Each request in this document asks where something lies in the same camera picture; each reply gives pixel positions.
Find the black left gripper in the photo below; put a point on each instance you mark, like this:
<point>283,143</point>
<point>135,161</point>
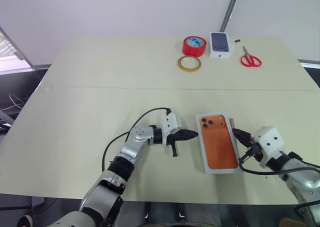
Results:
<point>174,147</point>

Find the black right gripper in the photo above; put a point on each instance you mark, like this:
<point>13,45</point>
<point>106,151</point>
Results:
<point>256,150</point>

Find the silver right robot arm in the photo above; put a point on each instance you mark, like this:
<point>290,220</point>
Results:
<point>300,177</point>

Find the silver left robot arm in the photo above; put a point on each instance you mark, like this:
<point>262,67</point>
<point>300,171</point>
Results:
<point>140,134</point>

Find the white box with dark phone print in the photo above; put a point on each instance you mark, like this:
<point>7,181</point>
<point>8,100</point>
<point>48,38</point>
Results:
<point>220,43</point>

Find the yellow tape roll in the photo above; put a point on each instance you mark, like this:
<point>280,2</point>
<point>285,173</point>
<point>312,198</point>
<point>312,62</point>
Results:
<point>181,66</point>

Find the red tape roll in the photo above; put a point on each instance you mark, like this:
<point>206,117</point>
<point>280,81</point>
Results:
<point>193,48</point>

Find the grey metal pole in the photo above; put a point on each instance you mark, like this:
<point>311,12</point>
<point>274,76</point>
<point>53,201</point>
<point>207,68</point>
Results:
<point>231,8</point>

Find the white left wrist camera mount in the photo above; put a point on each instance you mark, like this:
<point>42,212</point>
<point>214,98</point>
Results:
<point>170,122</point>

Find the grey window frame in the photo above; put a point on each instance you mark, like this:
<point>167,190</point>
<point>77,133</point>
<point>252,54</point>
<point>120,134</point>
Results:
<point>18,53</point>

